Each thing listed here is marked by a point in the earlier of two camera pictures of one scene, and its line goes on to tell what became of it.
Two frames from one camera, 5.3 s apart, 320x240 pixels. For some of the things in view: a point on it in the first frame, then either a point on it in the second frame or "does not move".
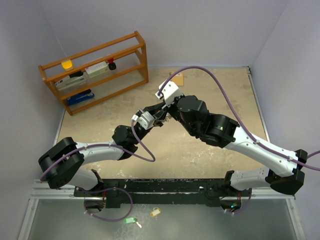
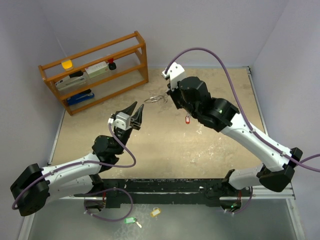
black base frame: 116,192 does not move
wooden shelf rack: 85,78 does not move
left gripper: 154,111 → 136,119
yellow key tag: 155,211 does not move
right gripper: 169,108 → 173,95
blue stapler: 83,96 does not move
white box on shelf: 97,70 does not move
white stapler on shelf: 75,79 does not move
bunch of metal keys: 168,116 → 165,97
